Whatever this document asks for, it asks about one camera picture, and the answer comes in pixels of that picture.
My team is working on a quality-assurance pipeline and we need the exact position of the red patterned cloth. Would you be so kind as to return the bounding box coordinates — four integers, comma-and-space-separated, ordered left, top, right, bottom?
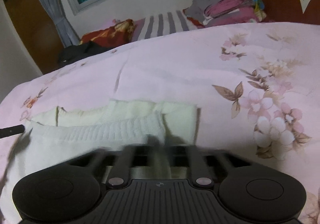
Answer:
80, 19, 137, 47

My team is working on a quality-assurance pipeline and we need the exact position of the pile of folded clothes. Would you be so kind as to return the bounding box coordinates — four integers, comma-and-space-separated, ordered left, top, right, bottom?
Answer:
183, 0, 267, 28

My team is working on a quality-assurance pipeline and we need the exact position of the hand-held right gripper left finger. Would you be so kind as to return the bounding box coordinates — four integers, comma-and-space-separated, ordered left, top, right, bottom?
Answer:
67, 134, 157, 188

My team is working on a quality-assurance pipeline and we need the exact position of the grey curtain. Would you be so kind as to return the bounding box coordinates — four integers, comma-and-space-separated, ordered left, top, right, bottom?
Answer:
24, 0, 78, 48

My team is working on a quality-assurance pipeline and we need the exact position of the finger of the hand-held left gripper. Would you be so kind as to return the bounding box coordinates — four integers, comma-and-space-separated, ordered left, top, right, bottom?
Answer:
0, 125, 26, 139

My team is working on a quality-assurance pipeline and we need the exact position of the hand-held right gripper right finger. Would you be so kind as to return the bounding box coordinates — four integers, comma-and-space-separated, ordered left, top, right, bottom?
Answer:
164, 134, 253, 187

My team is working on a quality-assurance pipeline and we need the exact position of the brown wooden door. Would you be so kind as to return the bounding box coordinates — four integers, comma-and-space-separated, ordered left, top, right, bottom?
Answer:
0, 0, 63, 75

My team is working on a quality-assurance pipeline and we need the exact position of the grey striped cloth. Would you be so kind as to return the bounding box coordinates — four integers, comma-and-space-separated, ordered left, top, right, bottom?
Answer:
136, 10, 199, 40

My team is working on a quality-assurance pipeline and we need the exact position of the white knitted sweater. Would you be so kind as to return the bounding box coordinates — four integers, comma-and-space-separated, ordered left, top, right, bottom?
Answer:
5, 100, 200, 186

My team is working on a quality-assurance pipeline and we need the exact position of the pink floral bed sheet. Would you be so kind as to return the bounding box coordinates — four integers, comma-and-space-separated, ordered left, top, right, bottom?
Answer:
0, 21, 320, 224

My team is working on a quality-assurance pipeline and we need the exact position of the black cloth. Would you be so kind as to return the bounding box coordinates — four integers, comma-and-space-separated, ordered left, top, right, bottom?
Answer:
58, 41, 112, 67

